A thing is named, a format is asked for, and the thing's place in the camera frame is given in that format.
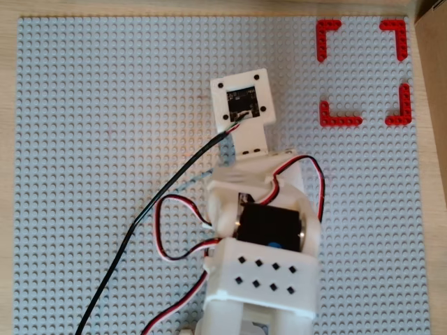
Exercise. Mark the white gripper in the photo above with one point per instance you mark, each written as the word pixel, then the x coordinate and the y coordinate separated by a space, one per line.
pixel 291 167

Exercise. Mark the grey Lego baseplate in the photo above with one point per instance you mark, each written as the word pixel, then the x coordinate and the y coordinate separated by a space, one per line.
pixel 104 104

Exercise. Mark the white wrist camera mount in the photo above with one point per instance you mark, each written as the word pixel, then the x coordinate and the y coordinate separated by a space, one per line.
pixel 251 139

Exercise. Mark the red L-shaped Lego bracket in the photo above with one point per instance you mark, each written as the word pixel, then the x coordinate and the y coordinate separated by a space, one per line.
pixel 405 104
pixel 401 38
pixel 323 38
pixel 340 121

